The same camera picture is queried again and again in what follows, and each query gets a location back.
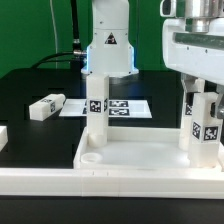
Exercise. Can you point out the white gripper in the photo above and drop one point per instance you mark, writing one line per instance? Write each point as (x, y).
(199, 55)

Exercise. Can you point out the white desk top tray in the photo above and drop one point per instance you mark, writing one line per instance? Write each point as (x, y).
(133, 148)

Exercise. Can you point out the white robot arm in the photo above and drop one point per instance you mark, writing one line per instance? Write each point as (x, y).
(110, 51)

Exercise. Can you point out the white sheet with fiducial markers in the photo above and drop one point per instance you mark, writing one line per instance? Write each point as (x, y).
(117, 108)

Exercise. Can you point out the white block at left edge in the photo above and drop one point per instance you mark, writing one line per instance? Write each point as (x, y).
(3, 137)

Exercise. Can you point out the white front barrier rail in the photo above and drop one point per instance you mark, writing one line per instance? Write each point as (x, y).
(190, 183)

